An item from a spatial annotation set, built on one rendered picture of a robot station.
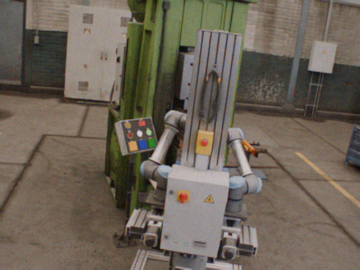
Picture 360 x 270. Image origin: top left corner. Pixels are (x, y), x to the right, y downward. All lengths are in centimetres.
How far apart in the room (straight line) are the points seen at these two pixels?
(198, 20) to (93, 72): 547
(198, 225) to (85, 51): 696
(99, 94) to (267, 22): 432
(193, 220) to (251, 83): 800
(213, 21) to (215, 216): 204
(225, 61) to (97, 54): 678
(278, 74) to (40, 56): 571
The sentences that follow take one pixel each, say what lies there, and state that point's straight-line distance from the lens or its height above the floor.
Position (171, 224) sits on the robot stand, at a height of 94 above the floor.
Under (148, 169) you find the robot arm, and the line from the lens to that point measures 291.
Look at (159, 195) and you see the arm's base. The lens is 288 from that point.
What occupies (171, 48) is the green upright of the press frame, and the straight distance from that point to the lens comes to 368.
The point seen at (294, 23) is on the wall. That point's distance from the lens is 1038.
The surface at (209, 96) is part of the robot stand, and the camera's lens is 232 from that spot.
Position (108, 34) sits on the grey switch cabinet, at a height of 155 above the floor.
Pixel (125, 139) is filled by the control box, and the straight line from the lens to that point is 335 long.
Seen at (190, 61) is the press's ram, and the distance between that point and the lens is 360.
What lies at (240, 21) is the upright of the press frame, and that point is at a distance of 393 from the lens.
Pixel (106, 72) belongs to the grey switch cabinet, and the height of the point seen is 72.
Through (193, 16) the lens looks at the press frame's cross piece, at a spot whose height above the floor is 210.
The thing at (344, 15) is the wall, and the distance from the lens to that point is 1099.
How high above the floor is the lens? 209
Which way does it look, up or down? 16 degrees down
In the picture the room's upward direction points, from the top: 7 degrees clockwise
